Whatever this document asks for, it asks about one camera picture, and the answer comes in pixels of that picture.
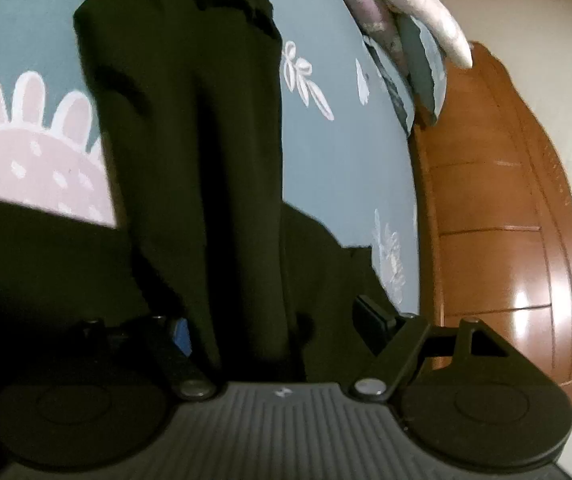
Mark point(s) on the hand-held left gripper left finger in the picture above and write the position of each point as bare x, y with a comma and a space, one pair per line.
182, 336

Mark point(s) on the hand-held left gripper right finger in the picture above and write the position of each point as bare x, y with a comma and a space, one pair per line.
371, 322

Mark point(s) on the plump teal pillow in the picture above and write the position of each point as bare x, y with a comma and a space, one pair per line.
426, 70

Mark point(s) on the pink floral quilt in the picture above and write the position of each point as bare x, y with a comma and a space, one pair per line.
426, 5

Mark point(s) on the purple floral quilt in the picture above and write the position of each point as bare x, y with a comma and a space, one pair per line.
366, 0

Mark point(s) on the wooden bed frame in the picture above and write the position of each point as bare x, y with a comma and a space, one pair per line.
491, 185

